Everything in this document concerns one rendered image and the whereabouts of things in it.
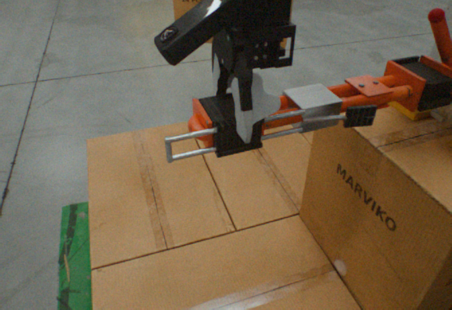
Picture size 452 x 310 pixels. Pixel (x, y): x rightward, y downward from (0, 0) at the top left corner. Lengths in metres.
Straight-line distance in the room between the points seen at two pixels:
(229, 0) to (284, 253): 0.74
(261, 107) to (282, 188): 0.74
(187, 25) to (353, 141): 0.47
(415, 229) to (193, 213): 0.63
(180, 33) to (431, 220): 0.50
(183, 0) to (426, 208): 1.61
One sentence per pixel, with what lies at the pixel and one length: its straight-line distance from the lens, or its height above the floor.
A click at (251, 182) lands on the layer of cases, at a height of 0.54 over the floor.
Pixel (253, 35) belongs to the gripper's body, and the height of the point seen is 1.21.
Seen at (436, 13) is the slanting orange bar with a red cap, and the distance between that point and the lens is 0.65.
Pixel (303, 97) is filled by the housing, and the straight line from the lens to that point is 0.56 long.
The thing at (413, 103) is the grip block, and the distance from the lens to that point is 0.66.
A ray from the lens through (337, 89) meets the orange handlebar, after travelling 0.61.
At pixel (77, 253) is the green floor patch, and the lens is 1.81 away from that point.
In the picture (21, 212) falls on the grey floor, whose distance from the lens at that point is 2.10.
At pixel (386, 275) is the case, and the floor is 0.70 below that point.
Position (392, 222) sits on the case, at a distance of 0.76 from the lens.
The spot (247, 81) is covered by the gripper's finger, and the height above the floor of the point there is 1.16.
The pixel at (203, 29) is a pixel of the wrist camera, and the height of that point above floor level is 1.22.
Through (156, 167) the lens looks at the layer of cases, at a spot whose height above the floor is 0.54.
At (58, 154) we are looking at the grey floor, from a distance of 2.40.
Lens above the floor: 1.36
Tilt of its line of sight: 36 degrees down
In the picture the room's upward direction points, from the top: straight up
